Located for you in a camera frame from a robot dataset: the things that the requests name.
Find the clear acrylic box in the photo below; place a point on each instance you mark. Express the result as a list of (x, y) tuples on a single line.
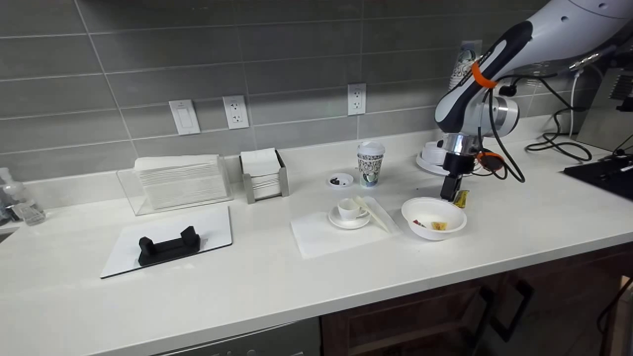
[(170, 182)]

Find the yellow sachet on counter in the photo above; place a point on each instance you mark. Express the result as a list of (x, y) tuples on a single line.
[(461, 198)]

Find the black cabinet handle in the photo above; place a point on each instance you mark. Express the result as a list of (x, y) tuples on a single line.
[(514, 299)]

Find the white round tray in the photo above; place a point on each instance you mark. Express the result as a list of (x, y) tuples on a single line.
[(431, 168)]

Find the white upturned cup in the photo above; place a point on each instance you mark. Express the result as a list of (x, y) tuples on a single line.
[(433, 152)]

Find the metal napkin holder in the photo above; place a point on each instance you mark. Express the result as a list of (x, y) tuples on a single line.
[(263, 174)]

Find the black flat appliance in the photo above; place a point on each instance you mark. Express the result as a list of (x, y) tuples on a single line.
[(611, 174)]

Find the small white dish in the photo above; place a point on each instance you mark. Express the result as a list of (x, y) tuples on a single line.
[(340, 180)]

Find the patterned paper cup with lid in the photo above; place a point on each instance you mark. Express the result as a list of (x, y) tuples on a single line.
[(370, 156)]

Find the white paper napkin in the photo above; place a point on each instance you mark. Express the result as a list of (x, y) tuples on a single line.
[(314, 235)]

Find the white wall outlet right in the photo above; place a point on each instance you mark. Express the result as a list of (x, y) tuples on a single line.
[(356, 99)]

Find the clear plastic object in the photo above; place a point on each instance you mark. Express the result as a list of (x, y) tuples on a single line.
[(20, 200)]

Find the white rectangular tray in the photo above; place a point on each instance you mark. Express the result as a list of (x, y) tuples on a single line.
[(212, 223)]

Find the white light switch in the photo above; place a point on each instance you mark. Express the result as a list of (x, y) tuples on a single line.
[(184, 117)]

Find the yellow sachet in bowl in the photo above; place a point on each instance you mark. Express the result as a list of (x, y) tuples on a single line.
[(439, 225)]

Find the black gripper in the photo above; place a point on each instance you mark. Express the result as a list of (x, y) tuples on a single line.
[(455, 164)]

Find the white bowl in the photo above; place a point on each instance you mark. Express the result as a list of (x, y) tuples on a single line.
[(429, 210)]

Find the white wall outlet left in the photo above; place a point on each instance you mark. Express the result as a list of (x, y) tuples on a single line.
[(235, 111)]

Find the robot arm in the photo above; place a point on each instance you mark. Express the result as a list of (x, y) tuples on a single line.
[(558, 30)]

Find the white stir stick packet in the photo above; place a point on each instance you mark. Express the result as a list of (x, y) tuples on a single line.
[(372, 214)]

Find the white wall outlet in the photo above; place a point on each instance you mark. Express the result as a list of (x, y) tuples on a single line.
[(235, 111), (356, 99)]

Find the white espresso cup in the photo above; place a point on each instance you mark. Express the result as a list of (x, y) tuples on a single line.
[(350, 208)]

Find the black dog-bone object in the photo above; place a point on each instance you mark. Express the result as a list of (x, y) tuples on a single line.
[(182, 245)]

